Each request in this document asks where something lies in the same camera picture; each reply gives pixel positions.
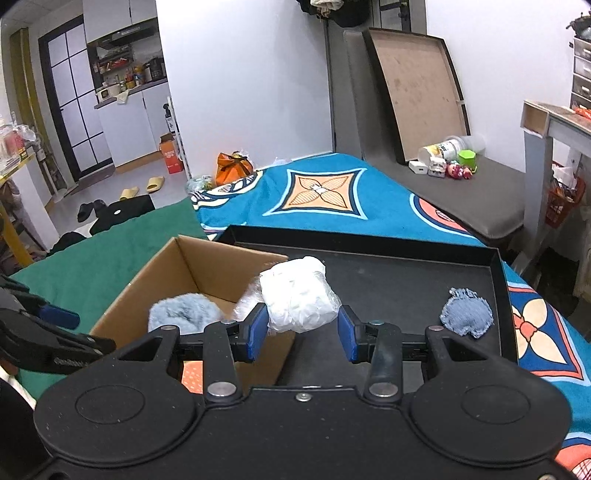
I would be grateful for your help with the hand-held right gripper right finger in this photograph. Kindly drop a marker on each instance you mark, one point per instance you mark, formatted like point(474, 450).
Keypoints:
point(348, 332)

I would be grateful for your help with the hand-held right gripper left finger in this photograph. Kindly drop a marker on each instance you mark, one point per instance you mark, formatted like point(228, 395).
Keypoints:
point(256, 332)

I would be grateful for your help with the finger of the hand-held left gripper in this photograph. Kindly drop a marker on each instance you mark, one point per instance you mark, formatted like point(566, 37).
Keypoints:
point(55, 350)
point(60, 317)

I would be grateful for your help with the clear bag of white stuffing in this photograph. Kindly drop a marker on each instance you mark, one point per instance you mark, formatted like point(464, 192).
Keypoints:
point(295, 295)

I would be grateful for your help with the black tray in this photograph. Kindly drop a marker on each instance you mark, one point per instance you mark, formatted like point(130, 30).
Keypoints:
point(392, 286)

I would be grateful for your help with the cardboard box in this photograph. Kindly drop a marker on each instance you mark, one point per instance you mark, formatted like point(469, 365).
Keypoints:
point(207, 267)

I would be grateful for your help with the green blanket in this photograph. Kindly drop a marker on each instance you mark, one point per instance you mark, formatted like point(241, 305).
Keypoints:
point(92, 267)

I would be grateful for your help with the light blue fluffy cloth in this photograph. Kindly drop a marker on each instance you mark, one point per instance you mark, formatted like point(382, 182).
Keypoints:
point(184, 311)

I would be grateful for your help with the pair of black slippers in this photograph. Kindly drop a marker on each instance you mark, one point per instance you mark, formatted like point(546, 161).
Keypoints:
point(91, 210)

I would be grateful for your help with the yellow shelf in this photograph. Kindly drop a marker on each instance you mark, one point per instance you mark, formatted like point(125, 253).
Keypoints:
point(18, 207)

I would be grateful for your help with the round denim patch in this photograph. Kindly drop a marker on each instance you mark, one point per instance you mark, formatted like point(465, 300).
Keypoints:
point(466, 314)

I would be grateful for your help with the teal printed blanket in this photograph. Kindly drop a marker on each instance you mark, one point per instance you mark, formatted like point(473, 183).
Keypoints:
point(369, 198)

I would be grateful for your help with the yellow slipper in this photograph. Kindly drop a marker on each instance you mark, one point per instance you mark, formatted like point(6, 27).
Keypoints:
point(156, 183)
point(129, 194)

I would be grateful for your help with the orange bag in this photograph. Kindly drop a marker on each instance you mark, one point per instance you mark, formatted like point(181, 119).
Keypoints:
point(233, 168)

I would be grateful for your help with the white toy figure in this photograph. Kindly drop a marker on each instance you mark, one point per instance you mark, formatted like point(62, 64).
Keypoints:
point(437, 167)

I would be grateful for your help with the grey padded bench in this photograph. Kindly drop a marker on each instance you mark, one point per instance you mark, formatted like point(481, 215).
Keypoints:
point(485, 198)

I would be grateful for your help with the red toy figure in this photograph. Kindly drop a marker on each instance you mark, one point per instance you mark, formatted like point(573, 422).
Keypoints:
point(458, 171)

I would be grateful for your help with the orange carton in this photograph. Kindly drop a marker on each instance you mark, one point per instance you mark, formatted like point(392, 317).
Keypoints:
point(171, 154)

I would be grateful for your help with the white kitchen cabinet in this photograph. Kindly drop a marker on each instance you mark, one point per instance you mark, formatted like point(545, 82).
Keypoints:
point(134, 124)

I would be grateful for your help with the green plastic cup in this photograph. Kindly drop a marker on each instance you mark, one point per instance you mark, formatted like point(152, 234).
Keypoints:
point(467, 160)

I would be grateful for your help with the black framed glass door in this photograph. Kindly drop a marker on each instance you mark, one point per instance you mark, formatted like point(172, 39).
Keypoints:
point(74, 101)

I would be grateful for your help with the spray bottle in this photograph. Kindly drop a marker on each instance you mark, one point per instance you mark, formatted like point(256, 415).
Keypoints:
point(168, 119)

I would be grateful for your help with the orange basket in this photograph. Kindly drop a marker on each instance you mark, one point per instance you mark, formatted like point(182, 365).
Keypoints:
point(563, 203)

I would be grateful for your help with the white table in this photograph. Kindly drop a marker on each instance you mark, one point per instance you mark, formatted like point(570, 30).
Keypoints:
point(535, 138)

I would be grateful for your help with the hanging dark clothes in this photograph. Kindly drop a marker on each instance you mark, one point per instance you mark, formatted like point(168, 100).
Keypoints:
point(337, 11)

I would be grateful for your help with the grey drawer cabinet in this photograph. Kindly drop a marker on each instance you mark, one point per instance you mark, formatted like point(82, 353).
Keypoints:
point(581, 74)

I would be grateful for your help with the brown board with black frame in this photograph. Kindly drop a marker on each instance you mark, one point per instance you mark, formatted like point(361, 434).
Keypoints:
point(420, 92)

